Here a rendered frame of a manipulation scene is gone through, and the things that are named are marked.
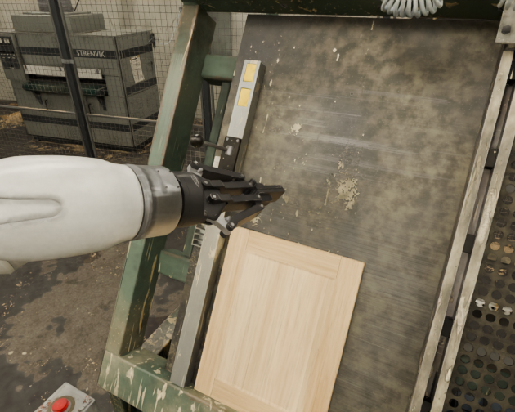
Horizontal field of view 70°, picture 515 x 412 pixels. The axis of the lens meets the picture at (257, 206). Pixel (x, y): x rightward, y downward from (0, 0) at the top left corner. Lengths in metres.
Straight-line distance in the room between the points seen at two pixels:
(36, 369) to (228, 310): 1.74
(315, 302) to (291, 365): 0.18
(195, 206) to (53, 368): 2.20
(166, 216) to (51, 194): 0.13
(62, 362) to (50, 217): 2.26
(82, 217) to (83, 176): 0.04
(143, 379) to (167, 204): 0.88
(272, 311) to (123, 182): 0.70
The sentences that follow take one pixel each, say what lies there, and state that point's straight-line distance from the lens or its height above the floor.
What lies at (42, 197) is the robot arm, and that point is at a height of 1.73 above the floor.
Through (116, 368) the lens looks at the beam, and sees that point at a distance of 1.32.
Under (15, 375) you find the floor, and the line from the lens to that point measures 2.68.
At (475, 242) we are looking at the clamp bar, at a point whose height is 1.43.
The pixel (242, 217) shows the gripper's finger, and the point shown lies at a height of 1.60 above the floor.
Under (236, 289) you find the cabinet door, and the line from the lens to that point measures 1.06.
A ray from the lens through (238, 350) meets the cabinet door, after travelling 1.10.
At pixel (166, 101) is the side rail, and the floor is 1.59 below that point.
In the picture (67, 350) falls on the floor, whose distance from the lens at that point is 2.67.
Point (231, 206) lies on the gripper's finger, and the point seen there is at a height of 1.61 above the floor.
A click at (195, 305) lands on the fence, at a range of 1.11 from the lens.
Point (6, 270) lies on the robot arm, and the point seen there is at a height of 1.59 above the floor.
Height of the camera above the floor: 1.88
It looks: 30 degrees down
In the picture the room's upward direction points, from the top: straight up
